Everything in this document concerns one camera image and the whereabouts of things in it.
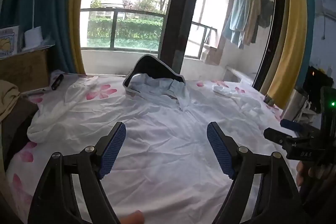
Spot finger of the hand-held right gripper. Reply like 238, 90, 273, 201
280, 119, 319, 132
264, 127, 297, 147

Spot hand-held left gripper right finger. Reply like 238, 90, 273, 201
207, 122, 311, 224

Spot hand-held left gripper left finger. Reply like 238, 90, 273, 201
28, 122, 127, 224

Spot white hooded jacket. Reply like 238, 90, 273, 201
28, 55, 276, 224

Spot person's right hand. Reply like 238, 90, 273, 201
297, 161, 336, 188

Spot person's left hand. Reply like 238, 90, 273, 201
119, 210, 144, 224

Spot stainless steel can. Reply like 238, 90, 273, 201
281, 87, 310, 123

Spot crumpled white tissue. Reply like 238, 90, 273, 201
213, 85, 233, 97
240, 101, 263, 117

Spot black electronic device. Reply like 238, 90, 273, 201
302, 65, 334, 111

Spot floral bed sheet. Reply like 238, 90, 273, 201
5, 74, 302, 224

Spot white washing machine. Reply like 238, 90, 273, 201
226, 67, 256, 83

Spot black remote control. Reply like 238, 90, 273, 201
51, 73, 64, 90

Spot yellow curtain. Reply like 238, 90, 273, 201
67, 0, 92, 75
259, 0, 308, 109

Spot small brown carton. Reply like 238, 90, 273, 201
205, 44, 221, 65

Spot dark cloth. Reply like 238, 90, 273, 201
0, 101, 40, 164

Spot hanging beige garment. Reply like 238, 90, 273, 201
241, 0, 261, 46

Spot hanging dark garment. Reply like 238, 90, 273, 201
251, 0, 275, 43

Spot yellow cloth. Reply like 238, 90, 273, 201
0, 80, 21, 122

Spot hanging light blue towel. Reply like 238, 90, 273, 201
222, 0, 252, 49

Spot large cardboard box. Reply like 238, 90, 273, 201
0, 48, 50, 93

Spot balcony railing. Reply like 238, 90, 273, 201
80, 7, 167, 52
190, 21, 218, 59

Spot white desk lamp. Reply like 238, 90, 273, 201
20, 0, 53, 51

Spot teal curtain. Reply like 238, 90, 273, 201
0, 0, 76, 75

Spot printed picture box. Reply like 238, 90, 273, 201
0, 25, 21, 60

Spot black sliding door frame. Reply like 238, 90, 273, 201
252, 0, 289, 88

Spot black window frame post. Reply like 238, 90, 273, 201
159, 0, 205, 75

